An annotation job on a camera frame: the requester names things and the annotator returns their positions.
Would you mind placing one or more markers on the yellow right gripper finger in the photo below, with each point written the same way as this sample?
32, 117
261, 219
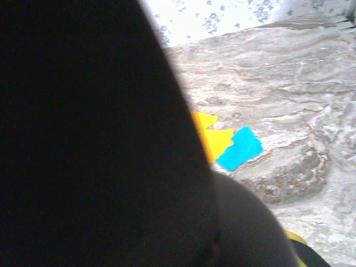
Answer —
310, 256

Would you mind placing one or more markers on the small dark hand brush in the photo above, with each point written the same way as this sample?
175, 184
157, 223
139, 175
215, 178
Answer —
83, 139

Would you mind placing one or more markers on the blue paper scrap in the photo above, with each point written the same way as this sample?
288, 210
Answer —
240, 150

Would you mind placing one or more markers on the yellow paper scrap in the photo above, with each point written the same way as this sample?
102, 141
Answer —
205, 119
218, 143

